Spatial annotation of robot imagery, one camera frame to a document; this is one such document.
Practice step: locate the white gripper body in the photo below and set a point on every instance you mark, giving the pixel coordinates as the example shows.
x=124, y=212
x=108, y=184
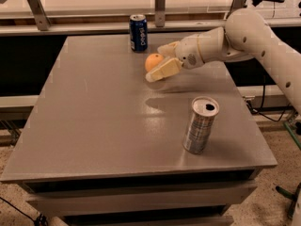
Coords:
x=187, y=53

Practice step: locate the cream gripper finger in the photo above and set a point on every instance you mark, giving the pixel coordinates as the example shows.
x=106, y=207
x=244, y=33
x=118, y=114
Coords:
x=168, y=67
x=168, y=50

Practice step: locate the orange fruit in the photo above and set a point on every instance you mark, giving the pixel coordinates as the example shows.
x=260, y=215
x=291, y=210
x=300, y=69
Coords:
x=152, y=61

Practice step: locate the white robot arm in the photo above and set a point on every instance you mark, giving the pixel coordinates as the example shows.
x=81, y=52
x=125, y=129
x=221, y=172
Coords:
x=245, y=34

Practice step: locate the blue pepsi can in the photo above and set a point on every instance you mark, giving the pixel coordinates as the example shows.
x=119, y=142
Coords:
x=138, y=32

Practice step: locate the silver redbull can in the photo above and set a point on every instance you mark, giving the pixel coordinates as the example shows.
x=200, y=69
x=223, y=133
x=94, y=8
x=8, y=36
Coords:
x=203, y=112

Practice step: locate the grey drawer cabinet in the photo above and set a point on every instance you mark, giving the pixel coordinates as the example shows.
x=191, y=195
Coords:
x=104, y=146

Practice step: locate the green metal stand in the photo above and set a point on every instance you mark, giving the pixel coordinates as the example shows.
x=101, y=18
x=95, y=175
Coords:
x=294, y=129

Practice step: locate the middle metal bracket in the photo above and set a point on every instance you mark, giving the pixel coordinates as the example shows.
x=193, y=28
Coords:
x=160, y=7

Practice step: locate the left metal bracket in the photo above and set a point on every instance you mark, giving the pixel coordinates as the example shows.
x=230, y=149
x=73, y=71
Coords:
x=39, y=15

